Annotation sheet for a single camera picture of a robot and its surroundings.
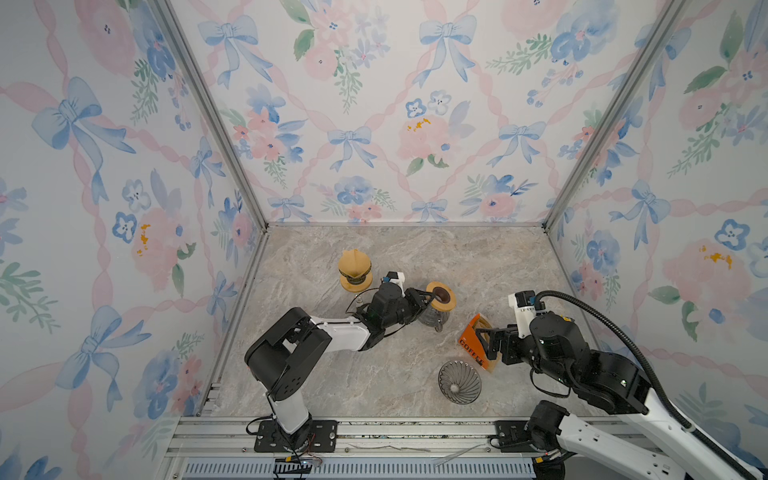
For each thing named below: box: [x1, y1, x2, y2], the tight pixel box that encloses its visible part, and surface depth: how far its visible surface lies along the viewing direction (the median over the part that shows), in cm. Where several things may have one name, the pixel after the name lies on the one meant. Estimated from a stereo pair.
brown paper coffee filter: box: [338, 249, 371, 278], surface depth 90 cm
